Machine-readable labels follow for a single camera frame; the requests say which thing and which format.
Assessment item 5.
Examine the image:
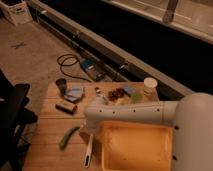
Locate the dark grapes bunch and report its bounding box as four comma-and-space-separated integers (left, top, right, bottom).
108, 88, 124, 101

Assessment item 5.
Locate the yellow plastic tub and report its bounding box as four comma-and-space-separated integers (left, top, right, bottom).
101, 121, 173, 171

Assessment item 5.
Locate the green chili pepper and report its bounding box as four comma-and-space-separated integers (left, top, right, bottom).
59, 126, 80, 150

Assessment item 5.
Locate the brown rectangular block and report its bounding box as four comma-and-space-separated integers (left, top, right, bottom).
55, 101, 77, 114

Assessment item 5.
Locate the banana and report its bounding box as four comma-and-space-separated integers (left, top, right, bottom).
114, 98, 125, 105

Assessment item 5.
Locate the dark metal cup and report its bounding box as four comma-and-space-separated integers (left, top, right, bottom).
56, 78, 67, 96

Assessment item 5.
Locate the blue power box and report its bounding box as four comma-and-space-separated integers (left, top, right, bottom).
80, 59, 105, 82

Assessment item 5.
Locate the black chair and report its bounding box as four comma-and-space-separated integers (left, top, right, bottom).
0, 69, 38, 171

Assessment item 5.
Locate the white crate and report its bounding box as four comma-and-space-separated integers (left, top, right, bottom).
0, 0, 32, 26

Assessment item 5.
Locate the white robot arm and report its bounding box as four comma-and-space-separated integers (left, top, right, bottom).
84, 93, 213, 171

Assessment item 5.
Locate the black cable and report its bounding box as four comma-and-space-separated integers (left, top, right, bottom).
56, 53, 92, 83

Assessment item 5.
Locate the blue sponge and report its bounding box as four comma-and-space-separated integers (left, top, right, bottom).
123, 85, 136, 96

